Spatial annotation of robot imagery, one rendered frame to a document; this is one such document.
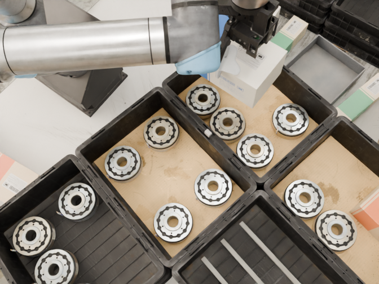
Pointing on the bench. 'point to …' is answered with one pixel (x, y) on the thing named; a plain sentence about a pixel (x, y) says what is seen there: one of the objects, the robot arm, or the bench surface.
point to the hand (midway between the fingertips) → (233, 54)
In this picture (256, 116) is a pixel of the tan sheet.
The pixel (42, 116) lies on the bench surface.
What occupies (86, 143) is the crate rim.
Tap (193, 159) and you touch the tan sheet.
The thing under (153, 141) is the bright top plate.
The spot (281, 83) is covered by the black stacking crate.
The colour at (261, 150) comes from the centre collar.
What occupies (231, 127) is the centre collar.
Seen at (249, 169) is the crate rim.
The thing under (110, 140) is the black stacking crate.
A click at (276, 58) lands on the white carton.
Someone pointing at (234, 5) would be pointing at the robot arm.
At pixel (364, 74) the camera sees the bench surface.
